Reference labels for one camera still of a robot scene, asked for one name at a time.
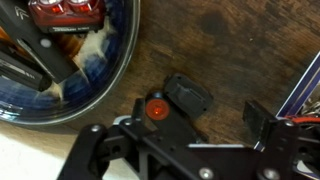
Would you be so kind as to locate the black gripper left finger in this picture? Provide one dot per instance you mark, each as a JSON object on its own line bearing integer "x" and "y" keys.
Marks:
{"x": 138, "y": 110}

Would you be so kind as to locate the silver key bunch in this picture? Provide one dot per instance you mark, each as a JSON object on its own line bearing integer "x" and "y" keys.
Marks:
{"x": 315, "y": 106}

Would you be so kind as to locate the square blue tray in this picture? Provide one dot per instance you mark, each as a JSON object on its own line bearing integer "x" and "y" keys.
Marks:
{"x": 300, "y": 96}

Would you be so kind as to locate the black cylindrical device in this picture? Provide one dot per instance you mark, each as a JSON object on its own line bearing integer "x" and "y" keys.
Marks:
{"x": 20, "y": 71}

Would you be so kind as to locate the black light with orange button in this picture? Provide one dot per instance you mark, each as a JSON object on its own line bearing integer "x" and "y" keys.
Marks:
{"x": 157, "y": 110}

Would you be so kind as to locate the dark round bowl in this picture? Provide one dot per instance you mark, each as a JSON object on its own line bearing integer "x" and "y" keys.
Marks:
{"x": 100, "y": 66}

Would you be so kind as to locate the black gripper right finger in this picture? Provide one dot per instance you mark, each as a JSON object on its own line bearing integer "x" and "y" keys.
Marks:
{"x": 258, "y": 121}

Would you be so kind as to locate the black rectangular clip mount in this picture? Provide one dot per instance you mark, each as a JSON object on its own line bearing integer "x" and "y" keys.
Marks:
{"x": 190, "y": 95}

